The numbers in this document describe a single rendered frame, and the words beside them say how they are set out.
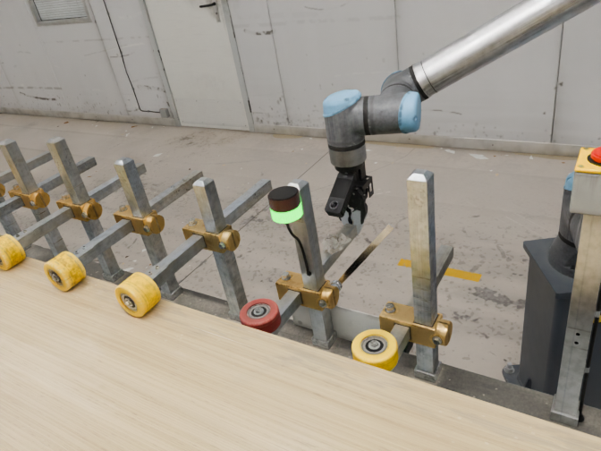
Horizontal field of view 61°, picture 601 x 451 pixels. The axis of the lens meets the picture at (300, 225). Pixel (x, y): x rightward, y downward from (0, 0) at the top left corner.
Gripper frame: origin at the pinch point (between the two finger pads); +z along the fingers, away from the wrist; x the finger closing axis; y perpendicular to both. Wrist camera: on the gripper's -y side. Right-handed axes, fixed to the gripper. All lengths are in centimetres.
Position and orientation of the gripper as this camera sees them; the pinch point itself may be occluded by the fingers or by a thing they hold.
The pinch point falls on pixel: (353, 233)
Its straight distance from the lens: 135.4
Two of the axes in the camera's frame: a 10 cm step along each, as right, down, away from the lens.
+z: 1.6, 8.4, 5.2
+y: 5.1, -5.2, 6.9
